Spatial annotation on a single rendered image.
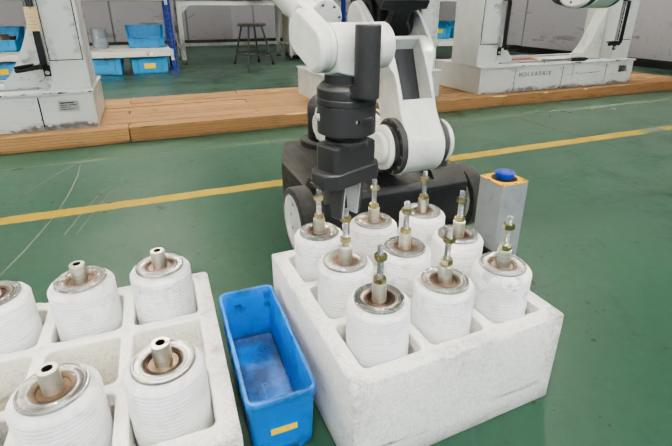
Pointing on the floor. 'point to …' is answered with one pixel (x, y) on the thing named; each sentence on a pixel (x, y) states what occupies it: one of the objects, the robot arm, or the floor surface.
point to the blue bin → (268, 368)
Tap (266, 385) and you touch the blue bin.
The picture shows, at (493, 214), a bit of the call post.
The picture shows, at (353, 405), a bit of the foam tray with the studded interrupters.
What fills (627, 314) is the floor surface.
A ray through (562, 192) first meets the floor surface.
